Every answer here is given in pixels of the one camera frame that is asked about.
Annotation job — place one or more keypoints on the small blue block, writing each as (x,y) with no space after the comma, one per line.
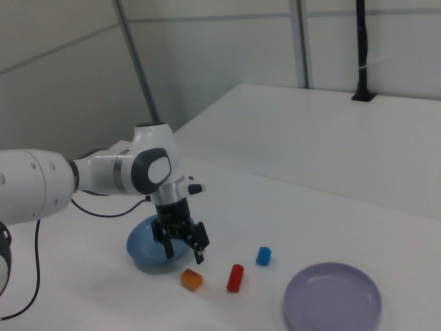
(263,257)

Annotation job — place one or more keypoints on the blue plate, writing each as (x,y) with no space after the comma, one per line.
(141,245)

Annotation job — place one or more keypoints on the slanted grey partition post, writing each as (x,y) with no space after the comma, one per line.
(138,62)

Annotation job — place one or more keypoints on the upright grey partition post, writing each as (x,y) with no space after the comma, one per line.
(301,45)

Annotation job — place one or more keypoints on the orange rectangular block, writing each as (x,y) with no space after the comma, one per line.
(191,280)

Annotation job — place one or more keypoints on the purple plate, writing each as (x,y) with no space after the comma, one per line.
(330,298)

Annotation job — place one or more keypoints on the black pole with base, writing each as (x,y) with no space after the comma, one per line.
(361,51)

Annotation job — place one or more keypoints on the red cylinder block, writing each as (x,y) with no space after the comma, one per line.
(235,278)

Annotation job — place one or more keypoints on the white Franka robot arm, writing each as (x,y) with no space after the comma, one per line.
(34,182)

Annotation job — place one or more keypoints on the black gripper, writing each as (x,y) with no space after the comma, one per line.
(174,217)

